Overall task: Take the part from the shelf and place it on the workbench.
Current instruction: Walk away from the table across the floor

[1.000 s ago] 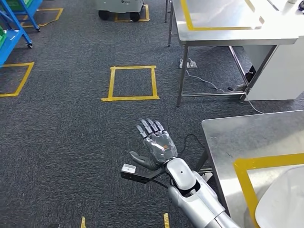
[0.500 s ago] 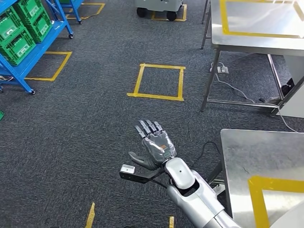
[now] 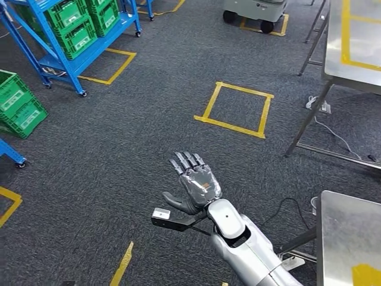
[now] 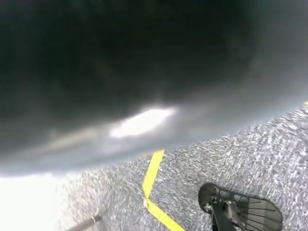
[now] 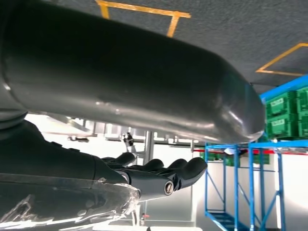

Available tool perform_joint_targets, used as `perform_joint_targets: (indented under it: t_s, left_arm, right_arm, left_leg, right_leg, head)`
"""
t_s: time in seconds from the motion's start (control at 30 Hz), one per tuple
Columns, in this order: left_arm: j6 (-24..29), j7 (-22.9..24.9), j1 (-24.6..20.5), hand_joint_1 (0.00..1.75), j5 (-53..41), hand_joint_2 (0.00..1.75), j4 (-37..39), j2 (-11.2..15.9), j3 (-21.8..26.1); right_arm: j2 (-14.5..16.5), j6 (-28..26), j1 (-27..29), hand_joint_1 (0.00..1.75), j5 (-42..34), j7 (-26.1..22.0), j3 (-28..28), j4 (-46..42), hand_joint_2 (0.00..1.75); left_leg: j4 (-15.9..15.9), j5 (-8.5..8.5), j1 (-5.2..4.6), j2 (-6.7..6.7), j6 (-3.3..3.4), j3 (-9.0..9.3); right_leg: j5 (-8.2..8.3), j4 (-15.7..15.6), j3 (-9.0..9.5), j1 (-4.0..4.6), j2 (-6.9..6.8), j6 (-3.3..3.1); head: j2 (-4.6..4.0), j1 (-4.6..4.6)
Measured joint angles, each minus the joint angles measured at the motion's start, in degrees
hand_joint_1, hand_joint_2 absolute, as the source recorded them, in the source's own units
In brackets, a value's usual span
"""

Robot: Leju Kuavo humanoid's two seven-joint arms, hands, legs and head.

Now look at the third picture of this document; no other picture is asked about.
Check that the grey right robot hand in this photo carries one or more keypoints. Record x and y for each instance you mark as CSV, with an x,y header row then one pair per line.
x,y
199,185

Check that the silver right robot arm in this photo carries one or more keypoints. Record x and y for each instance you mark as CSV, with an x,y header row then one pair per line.
x,y
247,252

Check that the blue metal shelf rack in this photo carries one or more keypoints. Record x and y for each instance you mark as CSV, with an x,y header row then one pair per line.
x,y
66,67
149,8
10,150

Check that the yellow floor tape square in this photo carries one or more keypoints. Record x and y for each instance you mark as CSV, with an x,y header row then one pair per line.
x,y
121,264

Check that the small white cup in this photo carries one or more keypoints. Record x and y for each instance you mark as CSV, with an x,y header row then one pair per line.
x,y
314,205

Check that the white power strip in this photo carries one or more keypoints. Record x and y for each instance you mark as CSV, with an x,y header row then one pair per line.
x,y
325,107

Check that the white wheeled robot cart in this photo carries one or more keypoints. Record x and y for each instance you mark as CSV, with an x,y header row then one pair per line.
x,y
253,10

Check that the black plug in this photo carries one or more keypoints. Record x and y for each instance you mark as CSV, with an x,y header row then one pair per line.
x,y
372,158

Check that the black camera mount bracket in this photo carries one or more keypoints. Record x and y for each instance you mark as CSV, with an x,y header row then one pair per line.
x,y
178,225

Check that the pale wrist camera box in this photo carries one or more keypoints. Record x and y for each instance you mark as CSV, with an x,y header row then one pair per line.
x,y
161,214

